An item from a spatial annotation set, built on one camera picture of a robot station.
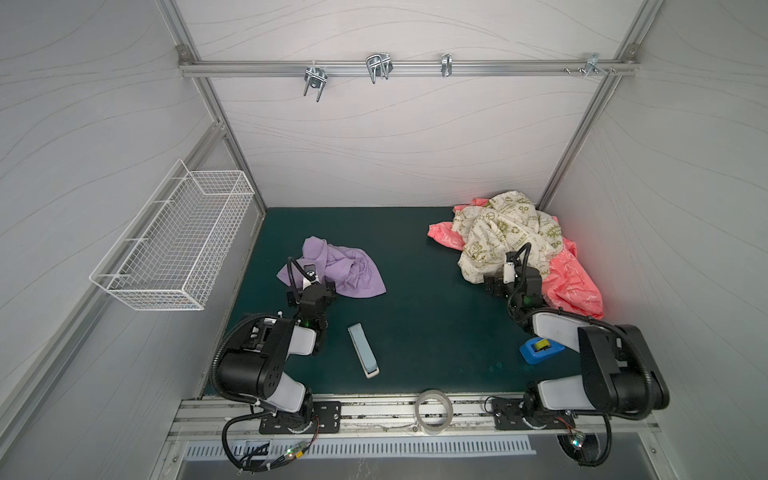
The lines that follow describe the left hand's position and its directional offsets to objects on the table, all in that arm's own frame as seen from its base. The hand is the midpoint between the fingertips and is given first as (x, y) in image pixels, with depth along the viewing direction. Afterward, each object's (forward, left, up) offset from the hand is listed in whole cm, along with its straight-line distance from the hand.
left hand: (314, 275), depth 93 cm
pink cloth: (-1, -80, -3) cm, 80 cm away
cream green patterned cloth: (+16, -58, +5) cm, 60 cm away
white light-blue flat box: (-21, -18, -4) cm, 28 cm away
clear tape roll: (-39, -35, -3) cm, 52 cm away
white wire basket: (-9, +27, +24) cm, 37 cm away
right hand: (+4, -61, +1) cm, 62 cm away
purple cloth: (+1, -12, +1) cm, 12 cm away
